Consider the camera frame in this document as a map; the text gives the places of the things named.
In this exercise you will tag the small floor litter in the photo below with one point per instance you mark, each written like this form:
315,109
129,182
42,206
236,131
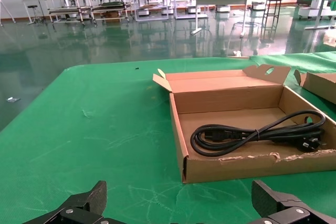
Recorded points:
13,99

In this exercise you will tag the black metal frame stand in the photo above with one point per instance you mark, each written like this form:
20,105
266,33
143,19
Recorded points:
273,0

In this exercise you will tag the black round stool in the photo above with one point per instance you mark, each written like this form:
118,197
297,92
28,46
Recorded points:
32,6

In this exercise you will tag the green table mat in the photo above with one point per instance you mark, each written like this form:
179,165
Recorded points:
78,129

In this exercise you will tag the white tripod stand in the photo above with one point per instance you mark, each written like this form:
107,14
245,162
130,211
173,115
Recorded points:
6,9

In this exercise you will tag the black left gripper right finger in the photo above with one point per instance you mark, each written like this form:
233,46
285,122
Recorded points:
278,208

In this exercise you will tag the white robot base unit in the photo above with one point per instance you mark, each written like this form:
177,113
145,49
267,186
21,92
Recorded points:
223,9

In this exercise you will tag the large brown cardboard box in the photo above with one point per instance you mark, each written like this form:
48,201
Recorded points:
320,87

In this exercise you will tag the shallow brown cardboard box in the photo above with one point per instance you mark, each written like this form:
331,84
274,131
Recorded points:
223,95

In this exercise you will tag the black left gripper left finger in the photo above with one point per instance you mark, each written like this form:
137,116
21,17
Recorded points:
89,205

